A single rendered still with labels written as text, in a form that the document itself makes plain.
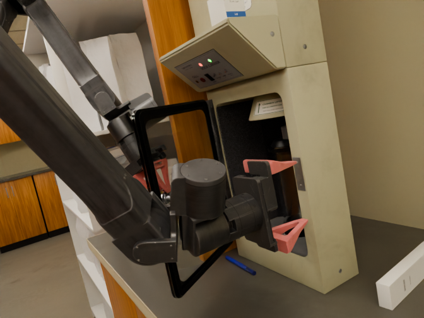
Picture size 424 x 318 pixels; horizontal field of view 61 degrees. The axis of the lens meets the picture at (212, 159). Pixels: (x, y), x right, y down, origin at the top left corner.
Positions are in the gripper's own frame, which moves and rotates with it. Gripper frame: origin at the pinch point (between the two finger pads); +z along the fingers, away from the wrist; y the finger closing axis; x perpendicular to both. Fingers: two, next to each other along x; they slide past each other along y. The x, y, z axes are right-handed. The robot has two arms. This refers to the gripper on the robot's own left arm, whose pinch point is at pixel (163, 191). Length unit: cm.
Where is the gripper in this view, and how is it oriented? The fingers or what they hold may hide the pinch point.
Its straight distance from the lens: 82.9
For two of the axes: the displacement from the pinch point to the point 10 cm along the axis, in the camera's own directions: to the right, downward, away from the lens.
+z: 5.5, 8.3, -0.8
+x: -4.5, 2.1, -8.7
